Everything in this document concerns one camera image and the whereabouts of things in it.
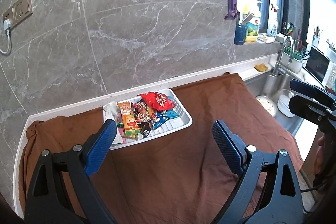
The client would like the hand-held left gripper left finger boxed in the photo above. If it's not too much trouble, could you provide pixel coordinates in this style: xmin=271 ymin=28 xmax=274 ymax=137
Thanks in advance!
xmin=24 ymin=119 xmax=118 ymax=224

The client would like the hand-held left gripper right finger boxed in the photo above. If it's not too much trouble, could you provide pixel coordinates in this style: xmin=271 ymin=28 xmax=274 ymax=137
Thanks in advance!
xmin=212 ymin=120 xmax=305 ymax=224

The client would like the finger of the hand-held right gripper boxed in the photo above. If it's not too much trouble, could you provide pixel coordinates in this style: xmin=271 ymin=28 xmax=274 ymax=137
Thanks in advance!
xmin=288 ymin=95 xmax=336 ymax=132
xmin=289 ymin=79 xmax=336 ymax=107

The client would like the white triangular snack packet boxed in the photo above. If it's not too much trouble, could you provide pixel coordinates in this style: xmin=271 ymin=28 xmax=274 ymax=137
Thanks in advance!
xmin=103 ymin=102 xmax=124 ymax=146

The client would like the orange-green snack packet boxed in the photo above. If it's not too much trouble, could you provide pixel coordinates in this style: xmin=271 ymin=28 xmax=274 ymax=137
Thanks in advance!
xmin=117 ymin=101 xmax=139 ymax=140

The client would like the white plastic tray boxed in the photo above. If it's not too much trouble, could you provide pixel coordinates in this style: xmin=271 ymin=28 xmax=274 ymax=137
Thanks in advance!
xmin=104 ymin=88 xmax=193 ymax=150

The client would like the red-brown foil snack packet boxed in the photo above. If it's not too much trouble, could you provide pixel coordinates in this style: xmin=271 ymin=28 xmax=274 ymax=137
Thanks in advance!
xmin=131 ymin=99 xmax=155 ymax=122

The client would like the blue cookie packet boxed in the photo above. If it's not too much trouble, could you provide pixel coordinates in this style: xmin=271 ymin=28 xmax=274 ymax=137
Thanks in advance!
xmin=151 ymin=112 xmax=170 ymax=130

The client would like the light blue snack packet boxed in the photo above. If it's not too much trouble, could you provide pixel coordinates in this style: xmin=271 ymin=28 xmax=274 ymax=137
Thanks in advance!
xmin=164 ymin=102 xmax=179 ymax=119

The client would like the large red snack packet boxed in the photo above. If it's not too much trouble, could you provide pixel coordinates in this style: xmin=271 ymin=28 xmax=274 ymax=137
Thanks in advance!
xmin=139 ymin=91 xmax=177 ymax=112

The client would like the white bowl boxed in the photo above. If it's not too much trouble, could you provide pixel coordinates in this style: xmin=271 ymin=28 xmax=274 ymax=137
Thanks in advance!
xmin=277 ymin=89 xmax=296 ymax=118

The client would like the white-green utensil drainer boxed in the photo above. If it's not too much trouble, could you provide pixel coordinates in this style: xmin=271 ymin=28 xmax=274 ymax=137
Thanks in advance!
xmin=285 ymin=46 xmax=306 ymax=74

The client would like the white microwave oven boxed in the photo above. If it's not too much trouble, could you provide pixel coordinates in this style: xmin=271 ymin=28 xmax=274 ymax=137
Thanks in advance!
xmin=302 ymin=45 xmax=336 ymax=88

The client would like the white plate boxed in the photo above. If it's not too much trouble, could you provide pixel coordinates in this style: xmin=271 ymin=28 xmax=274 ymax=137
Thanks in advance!
xmin=255 ymin=95 xmax=278 ymax=117

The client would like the steel sink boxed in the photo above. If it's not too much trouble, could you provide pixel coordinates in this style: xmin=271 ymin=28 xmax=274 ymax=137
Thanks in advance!
xmin=244 ymin=73 xmax=305 ymax=135

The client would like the steel faucet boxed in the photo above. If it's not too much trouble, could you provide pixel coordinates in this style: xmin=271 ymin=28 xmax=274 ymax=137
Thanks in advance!
xmin=272 ymin=35 xmax=296 ymax=76

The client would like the white utensil cup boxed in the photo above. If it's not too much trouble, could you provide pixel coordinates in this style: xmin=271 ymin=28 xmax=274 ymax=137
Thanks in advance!
xmin=311 ymin=26 xmax=322 ymax=49

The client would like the white soap dish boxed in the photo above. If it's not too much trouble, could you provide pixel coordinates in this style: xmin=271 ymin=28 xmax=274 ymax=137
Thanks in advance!
xmin=257 ymin=33 xmax=276 ymax=44

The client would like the white spray bottle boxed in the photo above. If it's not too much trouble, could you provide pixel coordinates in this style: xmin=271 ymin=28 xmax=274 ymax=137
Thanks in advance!
xmin=266 ymin=3 xmax=279 ymax=36

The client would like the brown cloth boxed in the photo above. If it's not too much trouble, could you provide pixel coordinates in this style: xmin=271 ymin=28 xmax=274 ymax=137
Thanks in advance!
xmin=18 ymin=73 xmax=305 ymax=224

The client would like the yellow-green dish soap bottle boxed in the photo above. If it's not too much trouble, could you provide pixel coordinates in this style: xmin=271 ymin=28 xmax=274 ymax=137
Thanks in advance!
xmin=244 ymin=0 xmax=262 ymax=43

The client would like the blue cup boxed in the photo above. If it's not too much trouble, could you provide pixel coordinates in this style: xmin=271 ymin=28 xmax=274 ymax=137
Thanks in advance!
xmin=234 ymin=23 xmax=247 ymax=45

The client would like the window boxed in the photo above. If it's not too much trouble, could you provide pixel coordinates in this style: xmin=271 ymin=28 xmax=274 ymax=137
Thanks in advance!
xmin=253 ymin=0 xmax=336 ymax=62

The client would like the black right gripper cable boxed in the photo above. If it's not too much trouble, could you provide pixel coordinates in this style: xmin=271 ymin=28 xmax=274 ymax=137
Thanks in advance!
xmin=299 ymin=183 xmax=324 ymax=191

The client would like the gold wall socket panel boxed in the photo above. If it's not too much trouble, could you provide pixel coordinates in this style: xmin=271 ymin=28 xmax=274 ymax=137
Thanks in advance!
xmin=3 ymin=0 xmax=33 ymax=28

